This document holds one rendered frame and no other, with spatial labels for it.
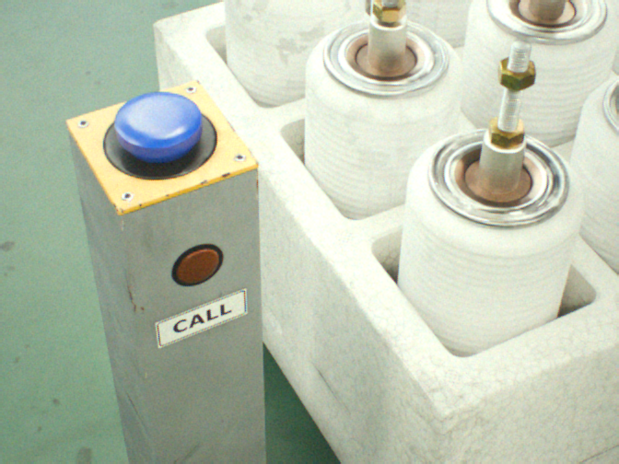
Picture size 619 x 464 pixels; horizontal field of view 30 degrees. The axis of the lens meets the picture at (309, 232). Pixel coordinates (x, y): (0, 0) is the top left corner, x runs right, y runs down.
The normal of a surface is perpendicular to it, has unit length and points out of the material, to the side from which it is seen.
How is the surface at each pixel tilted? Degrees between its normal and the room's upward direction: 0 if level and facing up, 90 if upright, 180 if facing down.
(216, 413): 90
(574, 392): 90
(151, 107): 0
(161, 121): 0
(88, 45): 0
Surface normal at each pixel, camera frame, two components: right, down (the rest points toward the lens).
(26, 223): 0.01, -0.70
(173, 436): 0.47, 0.64
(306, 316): -0.88, 0.33
